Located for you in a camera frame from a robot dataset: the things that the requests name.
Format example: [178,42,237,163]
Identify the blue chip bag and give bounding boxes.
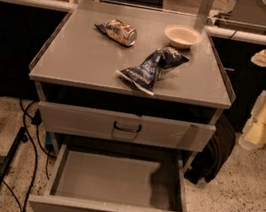
[115,47,189,96]

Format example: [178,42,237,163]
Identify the closed upper drawer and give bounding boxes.
[39,101,215,152]

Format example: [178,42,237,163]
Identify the crushed silver chip bag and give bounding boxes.
[96,18,138,47]

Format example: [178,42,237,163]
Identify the grey metal drawer cabinet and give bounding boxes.
[16,0,249,175]

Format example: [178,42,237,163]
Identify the open middle drawer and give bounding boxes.
[29,145,187,212]

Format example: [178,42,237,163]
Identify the white bowl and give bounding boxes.
[164,24,202,50]

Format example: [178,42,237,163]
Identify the black floor stand bar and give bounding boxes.
[0,127,26,188]

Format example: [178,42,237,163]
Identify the black cable on floor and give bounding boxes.
[0,95,64,212]

